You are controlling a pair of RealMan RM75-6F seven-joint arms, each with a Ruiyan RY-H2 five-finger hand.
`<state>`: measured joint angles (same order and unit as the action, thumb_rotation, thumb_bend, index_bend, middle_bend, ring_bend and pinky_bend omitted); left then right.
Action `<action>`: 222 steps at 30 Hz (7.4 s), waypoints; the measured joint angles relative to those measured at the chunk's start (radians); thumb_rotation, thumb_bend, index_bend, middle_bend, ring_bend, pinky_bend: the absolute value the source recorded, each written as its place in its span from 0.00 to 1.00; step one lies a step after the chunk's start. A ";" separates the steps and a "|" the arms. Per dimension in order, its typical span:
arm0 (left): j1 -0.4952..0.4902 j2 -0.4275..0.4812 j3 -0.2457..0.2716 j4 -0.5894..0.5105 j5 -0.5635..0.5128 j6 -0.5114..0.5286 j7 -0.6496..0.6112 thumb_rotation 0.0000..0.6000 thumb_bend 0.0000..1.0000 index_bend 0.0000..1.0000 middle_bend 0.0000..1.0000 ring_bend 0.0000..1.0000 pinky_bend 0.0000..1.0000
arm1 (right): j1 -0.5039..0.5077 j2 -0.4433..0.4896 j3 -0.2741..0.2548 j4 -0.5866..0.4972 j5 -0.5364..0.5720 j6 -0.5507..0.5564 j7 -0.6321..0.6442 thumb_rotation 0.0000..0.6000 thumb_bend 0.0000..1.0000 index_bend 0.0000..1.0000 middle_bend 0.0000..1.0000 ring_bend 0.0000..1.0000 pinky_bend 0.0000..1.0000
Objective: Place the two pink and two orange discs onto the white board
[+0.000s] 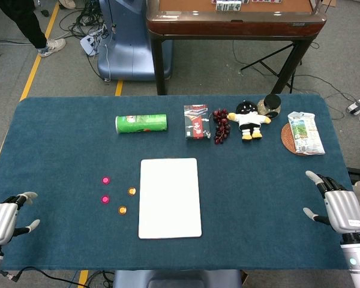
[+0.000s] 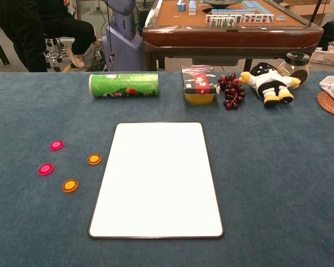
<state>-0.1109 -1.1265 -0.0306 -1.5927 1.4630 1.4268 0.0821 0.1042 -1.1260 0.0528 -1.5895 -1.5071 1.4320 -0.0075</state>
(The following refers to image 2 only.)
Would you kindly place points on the orange disc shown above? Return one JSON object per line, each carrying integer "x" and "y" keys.
{"x": 70, "y": 185}
{"x": 94, "y": 159}

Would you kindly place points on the pink disc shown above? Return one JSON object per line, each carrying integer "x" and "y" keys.
{"x": 46, "y": 169}
{"x": 56, "y": 145}

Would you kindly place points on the white rectangular board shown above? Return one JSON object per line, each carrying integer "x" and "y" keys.
{"x": 156, "y": 180}

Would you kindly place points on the yellow round container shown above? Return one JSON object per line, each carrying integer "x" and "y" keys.
{"x": 199, "y": 99}

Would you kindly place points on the dark printed card box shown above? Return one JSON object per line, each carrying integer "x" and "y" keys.
{"x": 199, "y": 79}

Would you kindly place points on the green chips can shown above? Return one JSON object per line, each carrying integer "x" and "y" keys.
{"x": 123, "y": 85}

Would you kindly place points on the dark red grape bunch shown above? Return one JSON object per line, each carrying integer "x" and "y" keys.
{"x": 232, "y": 90}

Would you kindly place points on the blue machine stand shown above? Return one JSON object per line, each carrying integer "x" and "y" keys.
{"x": 122, "y": 36}

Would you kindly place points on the brown mahjong table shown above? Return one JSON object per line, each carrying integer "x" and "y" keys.
{"x": 231, "y": 39}

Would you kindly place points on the black white plush doll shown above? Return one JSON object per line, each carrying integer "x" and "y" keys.
{"x": 270, "y": 83}

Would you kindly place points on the mahjong tile row dark print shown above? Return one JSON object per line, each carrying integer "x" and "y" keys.
{"x": 220, "y": 21}

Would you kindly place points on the blue white mahjong tile stack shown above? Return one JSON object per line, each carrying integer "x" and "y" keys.
{"x": 181, "y": 6}
{"x": 192, "y": 7}

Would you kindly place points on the chrome wheeled stool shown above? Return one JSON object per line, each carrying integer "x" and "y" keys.
{"x": 55, "y": 53}

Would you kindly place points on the blue backed mahjong tile row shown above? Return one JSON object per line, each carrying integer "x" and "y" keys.
{"x": 254, "y": 5}
{"x": 233, "y": 11}

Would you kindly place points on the black round dish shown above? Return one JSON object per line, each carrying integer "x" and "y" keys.
{"x": 221, "y": 2}

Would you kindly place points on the seated person black trousers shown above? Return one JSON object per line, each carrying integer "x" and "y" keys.
{"x": 69, "y": 30}

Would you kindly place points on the glass jar black lid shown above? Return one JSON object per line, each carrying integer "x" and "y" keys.
{"x": 295, "y": 65}

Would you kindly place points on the mahjong tile row red print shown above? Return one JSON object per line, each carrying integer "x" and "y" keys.
{"x": 259, "y": 18}

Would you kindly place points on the single blue white mahjong tile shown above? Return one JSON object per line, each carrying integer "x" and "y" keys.
{"x": 280, "y": 18}

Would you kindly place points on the brown woven coaster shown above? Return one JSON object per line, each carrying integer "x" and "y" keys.
{"x": 327, "y": 107}

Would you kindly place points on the white plastic crate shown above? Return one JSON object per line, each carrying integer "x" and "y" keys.
{"x": 327, "y": 57}

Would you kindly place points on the standing person black trousers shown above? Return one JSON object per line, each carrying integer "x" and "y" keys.
{"x": 16, "y": 36}

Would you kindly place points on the dark furniture leg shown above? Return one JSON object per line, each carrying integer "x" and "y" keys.
{"x": 0, "y": 47}

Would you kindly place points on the black tripod stand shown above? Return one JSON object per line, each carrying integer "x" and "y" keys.
{"x": 313, "y": 14}

